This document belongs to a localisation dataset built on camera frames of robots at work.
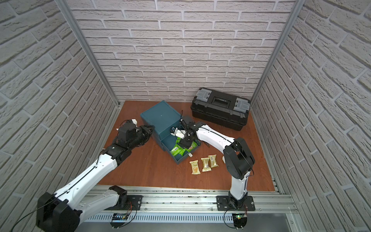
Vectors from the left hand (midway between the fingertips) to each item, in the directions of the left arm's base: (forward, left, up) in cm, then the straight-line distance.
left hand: (157, 125), depth 78 cm
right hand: (+1, -17, -15) cm, 23 cm away
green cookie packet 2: (-8, -11, -13) cm, 19 cm away
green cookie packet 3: (-4, -21, -14) cm, 26 cm away
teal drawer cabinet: (+5, -2, -1) cm, 5 cm away
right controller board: (-42, -43, -23) cm, 65 cm away
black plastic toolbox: (+19, -40, -6) cm, 45 cm away
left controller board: (-41, +18, -26) cm, 51 cm away
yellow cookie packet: (-16, -22, -22) cm, 35 cm away
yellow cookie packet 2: (-16, -29, -22) cm, 39 cm away
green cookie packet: (-6, -12, -6) cm, 14 cm away
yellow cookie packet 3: (-12, -33, -21) cm, 41 cm away
